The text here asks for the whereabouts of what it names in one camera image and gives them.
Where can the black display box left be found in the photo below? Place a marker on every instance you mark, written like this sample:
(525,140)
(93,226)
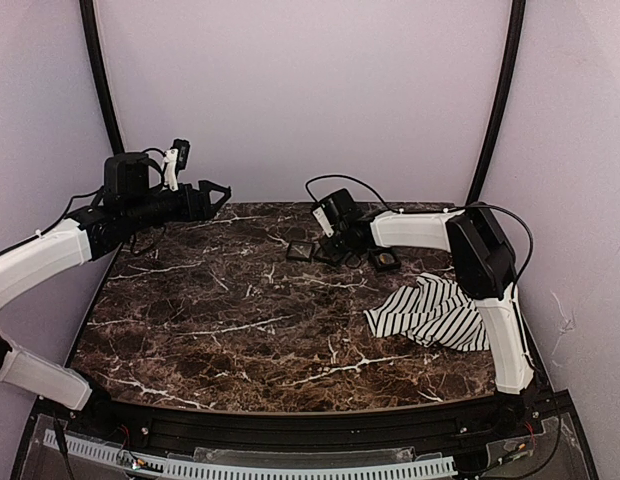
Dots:
(300,251)

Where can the black display box middle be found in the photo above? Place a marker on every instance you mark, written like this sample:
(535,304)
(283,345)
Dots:
(320,255)

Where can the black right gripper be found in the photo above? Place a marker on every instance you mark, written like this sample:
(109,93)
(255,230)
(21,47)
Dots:
(331,240)

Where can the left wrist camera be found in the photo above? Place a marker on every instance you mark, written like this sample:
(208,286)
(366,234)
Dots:
(174,161)

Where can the black left frame post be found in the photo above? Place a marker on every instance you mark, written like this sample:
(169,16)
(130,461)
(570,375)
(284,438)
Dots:
(99,75)

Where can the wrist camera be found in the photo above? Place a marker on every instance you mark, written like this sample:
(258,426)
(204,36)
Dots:
(174,161)
(323,220)

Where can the black display box right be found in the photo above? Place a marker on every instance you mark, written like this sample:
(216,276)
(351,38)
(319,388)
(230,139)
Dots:
(373,256)

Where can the white slotted cable duct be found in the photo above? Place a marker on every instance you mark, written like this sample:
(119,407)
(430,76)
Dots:
(208,463)

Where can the black frame post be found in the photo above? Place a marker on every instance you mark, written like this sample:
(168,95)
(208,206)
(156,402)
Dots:
(99,75)
(502,90)

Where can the round yellow grey brooch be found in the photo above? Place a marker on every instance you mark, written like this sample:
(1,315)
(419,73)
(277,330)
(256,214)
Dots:
(386,258)

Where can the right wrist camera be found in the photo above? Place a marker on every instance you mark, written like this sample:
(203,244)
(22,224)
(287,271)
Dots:
(323,220)

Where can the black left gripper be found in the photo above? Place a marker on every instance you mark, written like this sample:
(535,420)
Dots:
(195,201)

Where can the black white striped garment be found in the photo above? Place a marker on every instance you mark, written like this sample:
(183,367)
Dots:
(434,311)

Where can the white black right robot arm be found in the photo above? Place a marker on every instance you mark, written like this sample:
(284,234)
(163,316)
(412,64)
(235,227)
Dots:
(483,263)

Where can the black right frame post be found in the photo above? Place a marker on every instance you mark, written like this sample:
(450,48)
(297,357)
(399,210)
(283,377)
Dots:
(502,90)

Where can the black display box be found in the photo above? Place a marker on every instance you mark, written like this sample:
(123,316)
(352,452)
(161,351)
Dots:
(300,251)
(320,255)
(373,256)

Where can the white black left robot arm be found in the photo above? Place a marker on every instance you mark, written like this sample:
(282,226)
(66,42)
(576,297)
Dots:
(138,193)

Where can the black front frame rail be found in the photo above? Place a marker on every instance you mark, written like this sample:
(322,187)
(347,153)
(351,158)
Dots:
(445,426)

